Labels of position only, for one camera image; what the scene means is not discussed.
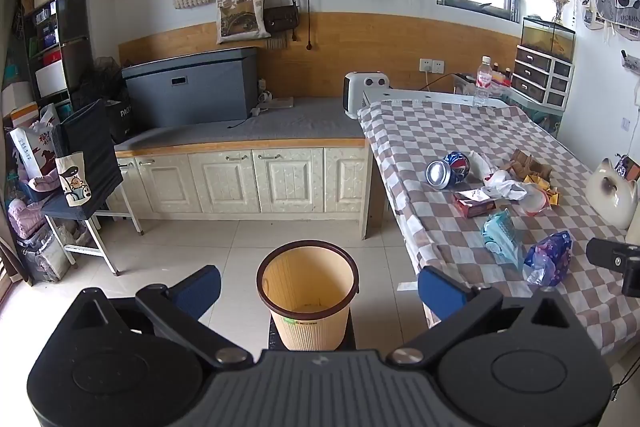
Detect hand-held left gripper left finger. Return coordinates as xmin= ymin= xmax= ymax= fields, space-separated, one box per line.
xmin=55 ymin=264 xmax=253 ymax=370

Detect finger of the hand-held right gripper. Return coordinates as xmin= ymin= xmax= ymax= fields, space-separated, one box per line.
xmin=586 ymin=237 xmax=640 ymax=298

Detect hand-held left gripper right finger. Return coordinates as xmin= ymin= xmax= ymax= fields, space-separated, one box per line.
xmin=390 ymin=266 xmax=586 ymax=365

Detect clear plastic bag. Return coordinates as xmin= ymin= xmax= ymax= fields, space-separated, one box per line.
xmin=517 ymin=184 xmax=552 ymax=218

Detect beige ribbed trash bin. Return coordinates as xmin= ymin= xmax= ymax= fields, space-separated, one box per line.
xmin=256 ymin=243 xmax=361 ymax=352

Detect yellow carton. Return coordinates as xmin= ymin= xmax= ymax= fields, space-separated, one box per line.
xmin=525 ymin=174 xmax=561 ymax=205

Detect corrugated cardboard piece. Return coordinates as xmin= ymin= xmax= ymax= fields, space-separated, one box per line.
xmin=525 ymin=157 xmax=553 ymax=181

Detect crushed blue soda can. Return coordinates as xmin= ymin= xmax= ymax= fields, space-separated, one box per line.
xmin=425 ymin=151 xmax=473 ymax=191

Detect cat shaped cushion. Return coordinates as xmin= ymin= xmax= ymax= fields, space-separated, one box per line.
xmin=585 ymin=158 xmax=640 ymax=230

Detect teal wet wipes pack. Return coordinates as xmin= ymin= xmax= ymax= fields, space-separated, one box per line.
xmin=481 ymin=210 xmax=523 ymax=269

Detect red paper box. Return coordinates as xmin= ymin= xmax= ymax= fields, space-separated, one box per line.
xmin=453 ymin=188 xmax=497 ymax=219

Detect cream cabinet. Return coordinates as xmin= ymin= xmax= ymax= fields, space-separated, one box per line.
xmin=115 ymin=139 xmax=373 ymax=240

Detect white metal chair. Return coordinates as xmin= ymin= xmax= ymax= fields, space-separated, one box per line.
xmin=41 ymin=187 xmax=146 ymax=275

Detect white crumpled plastic bag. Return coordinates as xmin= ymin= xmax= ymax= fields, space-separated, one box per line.
xmin=482 ymin=171 xmax=528 ymax=201

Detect white crumpled tissue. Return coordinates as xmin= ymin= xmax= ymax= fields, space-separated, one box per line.
xmin=470 ymin=152 xmax=496 ymax=180

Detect brown white checkered cloth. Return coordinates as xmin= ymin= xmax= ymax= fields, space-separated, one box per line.
xmin=357 ymin=99 xmax=640 ymax=358

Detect clear storage bags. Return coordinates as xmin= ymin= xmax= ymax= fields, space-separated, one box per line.
xmin=15 ymin=227 xmax=71 ymax=283

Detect cartoon print tote bag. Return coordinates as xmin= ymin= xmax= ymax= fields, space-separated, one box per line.
xmin=54 ymin=151 xmax=92 ymax=208

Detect dark cloth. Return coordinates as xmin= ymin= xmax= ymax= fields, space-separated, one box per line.
xmin=42 ymin=99 xmax=123 ymax=220

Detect dark drawer unit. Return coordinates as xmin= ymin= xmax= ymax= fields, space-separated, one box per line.
xmin=512 ymin=44 xmax=573 ymax=110

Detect pink clothes bundle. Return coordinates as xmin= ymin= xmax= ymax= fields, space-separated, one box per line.
xmin=9 ymin=199 xmax=46 ymax=238

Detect black shopping bag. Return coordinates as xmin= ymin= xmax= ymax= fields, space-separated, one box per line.
xmin=102 ymin=87 xmax=133 ymax=142

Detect grey storage box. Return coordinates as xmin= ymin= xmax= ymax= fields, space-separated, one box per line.
xmin=121 ymin=47 xmax=261 ymax=129

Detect clear water bottle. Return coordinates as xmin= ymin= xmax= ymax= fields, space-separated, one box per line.
xmin=474 ymin=56 xmax=493 ymax=108

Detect white red paper bag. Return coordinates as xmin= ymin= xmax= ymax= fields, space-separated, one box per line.
xmin=7 ymin=104 xmax=61 ymax=180

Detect glass fish tank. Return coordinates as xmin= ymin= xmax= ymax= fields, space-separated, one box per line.
xmin=520 ymin=17 xmax=576 ymax=60

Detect printed canvas tote bag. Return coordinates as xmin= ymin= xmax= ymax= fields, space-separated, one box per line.
xmin=216 ymin=0 xmax=271 ymax=45

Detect brown leather purse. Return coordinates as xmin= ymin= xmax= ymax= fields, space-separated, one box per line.
xmin=262 ymin=4 xmax=300 ymax=35

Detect black shelving unit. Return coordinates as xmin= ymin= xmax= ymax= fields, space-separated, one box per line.
xmin=17 ymin=0 xmax=91 ymax=108

